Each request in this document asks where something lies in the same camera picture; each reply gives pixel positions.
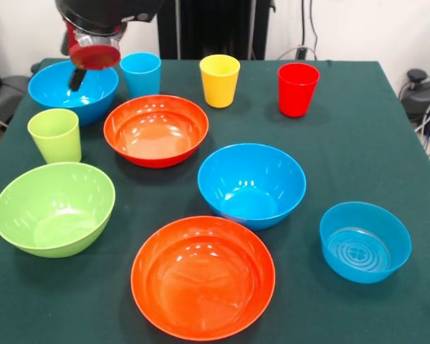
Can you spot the lime green cup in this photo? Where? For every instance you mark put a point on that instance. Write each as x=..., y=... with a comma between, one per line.
x=55, y=139

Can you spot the red cup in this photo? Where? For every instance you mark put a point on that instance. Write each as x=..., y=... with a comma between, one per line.
x=297, y=93

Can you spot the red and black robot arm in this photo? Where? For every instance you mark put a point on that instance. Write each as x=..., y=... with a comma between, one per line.
x=104, y=12

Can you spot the large blue bowl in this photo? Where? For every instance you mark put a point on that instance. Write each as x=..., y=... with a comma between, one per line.
x=251, y=193
x=93, y=104

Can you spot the light blue cup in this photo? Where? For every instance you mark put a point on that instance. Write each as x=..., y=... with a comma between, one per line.
x=141, y=79

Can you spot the small blue bowl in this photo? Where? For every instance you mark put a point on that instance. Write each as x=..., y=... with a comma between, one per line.
x=365, y=247

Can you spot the orange bowl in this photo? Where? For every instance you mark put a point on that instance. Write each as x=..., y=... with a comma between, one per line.
x=200, y=286
x=156, y=136

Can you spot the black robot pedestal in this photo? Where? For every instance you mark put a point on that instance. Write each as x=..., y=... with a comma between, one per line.
x=211, y=28

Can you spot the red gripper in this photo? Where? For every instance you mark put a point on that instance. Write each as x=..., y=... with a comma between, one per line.
x=95, y=57

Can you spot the dark green tablecloth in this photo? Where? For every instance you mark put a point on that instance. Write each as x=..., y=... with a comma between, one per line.
x=344, y=161

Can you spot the yellow cup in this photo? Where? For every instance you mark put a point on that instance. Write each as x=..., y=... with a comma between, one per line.
x=219, y=89

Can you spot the green bowl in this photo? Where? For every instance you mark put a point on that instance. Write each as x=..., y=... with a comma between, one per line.
x=53, y=215

